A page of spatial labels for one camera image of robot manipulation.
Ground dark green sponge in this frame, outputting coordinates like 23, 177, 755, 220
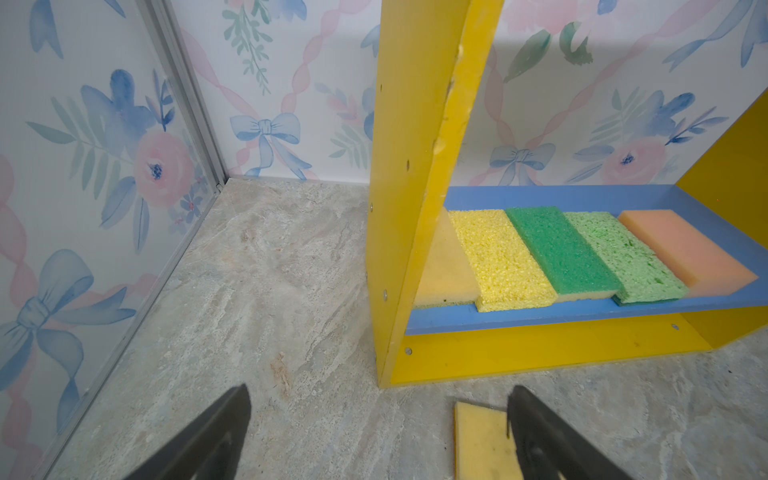
505, 206, 622, 303

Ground pale yellow sponge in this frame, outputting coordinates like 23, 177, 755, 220
413, 208, 480, 309
454, 402, 524, 480

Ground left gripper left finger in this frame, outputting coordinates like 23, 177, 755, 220
128, 384, 251, 479

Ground orange pink sponge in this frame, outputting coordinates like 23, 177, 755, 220
618, 210, 758, 298

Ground bright yellow sponge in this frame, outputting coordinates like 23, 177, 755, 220
448, 210, 557, 313

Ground yellow shelf pink blue boards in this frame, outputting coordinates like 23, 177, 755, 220
366, 1, 767, 388

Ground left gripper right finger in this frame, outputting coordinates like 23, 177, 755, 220
506, 385, 631, 480

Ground light green sponge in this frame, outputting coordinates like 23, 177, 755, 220
564, 212, 689, 306

